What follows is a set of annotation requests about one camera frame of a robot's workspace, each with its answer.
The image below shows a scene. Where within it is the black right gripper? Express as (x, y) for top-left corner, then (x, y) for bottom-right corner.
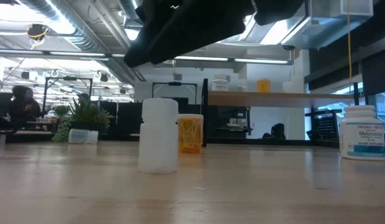
(124, 0), (254, 68)

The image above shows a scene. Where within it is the orange pill bottle white cap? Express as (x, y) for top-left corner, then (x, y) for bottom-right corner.
(177, 113), (205, 154)
(256, 78), (271, 93)

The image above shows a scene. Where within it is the wooden shelf with black posts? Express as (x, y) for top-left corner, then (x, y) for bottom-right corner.
(202, 77), (361, 148)

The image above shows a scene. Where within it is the long ceiling light bar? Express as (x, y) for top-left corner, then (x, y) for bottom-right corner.
(175, 55), (289, 65)
(0, 48), (128, 62)

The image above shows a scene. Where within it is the black partition panel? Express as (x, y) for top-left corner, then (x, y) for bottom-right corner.
(100, 101), (143, 136)

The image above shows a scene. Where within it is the person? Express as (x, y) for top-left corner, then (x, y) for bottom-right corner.
(7, 85), (42, 129)
(77, 92), (91, 105)

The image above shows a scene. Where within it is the potted green succulent plant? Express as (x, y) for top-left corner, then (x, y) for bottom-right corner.
(51, 98), (116, 143)

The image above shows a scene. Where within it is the round black ceiling device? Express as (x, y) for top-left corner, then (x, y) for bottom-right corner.
(26, 23), (50, 50)

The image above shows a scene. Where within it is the clear vial with white cap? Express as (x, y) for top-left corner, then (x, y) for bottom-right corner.
(68, 128), (100, 145)

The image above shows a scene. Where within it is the black office chair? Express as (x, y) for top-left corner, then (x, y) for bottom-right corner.
(261, 123), (287, 140)

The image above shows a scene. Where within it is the black perforated metal panel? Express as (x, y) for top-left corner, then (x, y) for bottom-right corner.
(316, 109), (339, 141)

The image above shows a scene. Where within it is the black monitor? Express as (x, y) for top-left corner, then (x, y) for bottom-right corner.
(0, 92), (13, 118)

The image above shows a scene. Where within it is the silver ribbed ventilation duct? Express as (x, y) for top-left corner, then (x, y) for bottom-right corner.
(17, 0), (143, 85)

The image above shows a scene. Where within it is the rectangular metal air duct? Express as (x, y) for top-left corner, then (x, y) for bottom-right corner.
(282, 0), (375, 50)

